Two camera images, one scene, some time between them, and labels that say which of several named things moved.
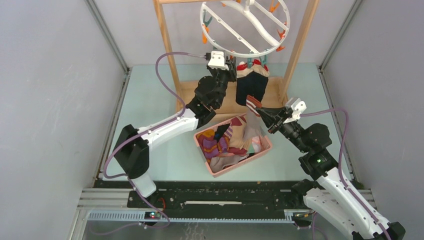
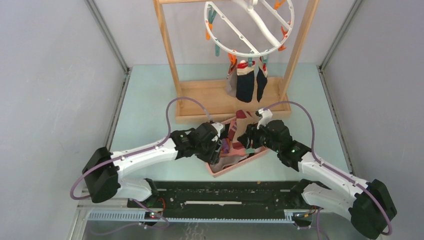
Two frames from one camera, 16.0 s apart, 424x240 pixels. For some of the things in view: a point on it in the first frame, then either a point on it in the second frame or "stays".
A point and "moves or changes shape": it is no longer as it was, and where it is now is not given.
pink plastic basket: (226, 145) stays
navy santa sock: (259, 77) moves or changes shape
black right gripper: (274, 114) -> (251, 133)
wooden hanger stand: (278, 89) stays
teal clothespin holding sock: (265, 60) stays
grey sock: (217, 163) stays
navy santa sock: (245, 83) stays
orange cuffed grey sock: (253, 124) -> (231, 78)
